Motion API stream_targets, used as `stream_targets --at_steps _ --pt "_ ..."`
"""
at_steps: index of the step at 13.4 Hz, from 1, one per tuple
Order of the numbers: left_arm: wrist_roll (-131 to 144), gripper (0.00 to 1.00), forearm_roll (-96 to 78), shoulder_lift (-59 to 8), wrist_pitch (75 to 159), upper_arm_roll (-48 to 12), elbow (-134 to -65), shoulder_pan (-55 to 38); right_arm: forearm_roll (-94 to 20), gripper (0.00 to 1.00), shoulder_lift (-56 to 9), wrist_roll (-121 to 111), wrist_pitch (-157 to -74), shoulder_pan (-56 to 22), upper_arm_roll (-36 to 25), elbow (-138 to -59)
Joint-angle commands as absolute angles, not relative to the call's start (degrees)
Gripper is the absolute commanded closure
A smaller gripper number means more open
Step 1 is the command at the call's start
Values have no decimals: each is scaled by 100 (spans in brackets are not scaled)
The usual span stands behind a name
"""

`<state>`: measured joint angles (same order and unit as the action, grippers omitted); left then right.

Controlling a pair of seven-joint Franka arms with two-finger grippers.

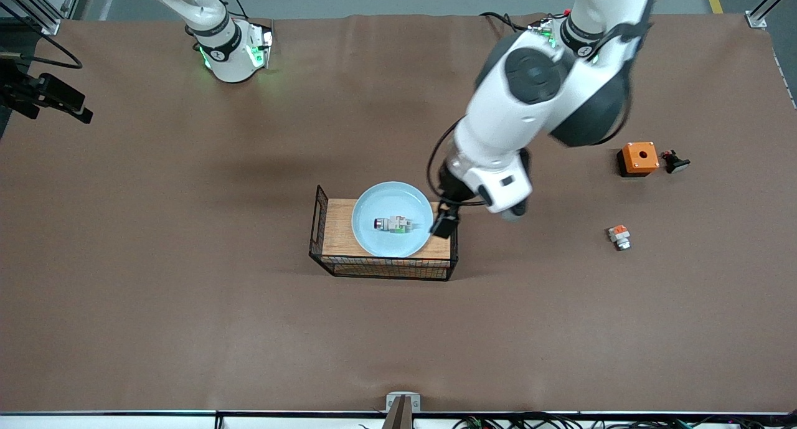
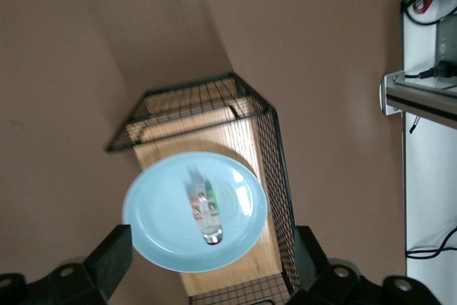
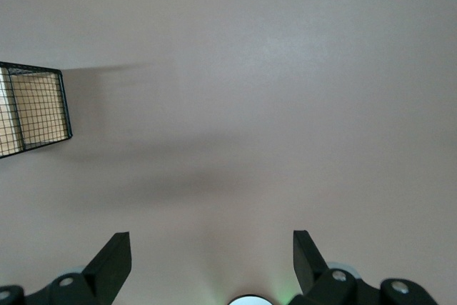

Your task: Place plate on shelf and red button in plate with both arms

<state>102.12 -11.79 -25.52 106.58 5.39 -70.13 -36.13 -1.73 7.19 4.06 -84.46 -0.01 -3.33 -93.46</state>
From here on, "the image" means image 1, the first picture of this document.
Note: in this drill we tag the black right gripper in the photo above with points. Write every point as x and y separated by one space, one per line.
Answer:
26 91

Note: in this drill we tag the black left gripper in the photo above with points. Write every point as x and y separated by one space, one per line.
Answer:
450 190

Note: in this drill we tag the red pushbutton switch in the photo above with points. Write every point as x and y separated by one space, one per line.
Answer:
393 224

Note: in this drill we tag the light blue plate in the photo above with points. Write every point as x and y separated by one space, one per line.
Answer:
386 198

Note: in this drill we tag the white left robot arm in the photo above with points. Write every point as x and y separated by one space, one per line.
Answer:
529 117

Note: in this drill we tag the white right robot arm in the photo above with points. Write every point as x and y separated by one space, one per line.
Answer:
227 49

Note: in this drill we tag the brown table cover sheet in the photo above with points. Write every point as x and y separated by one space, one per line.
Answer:
398 329

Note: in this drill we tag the small orange grey connector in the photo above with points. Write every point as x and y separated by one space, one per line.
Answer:
619 237

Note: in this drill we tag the orange button enclosure box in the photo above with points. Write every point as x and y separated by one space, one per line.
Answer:
638 158

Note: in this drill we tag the small black red switch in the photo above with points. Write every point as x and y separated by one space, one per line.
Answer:
675 162

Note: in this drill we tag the white table edge rail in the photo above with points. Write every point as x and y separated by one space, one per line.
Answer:
124 423

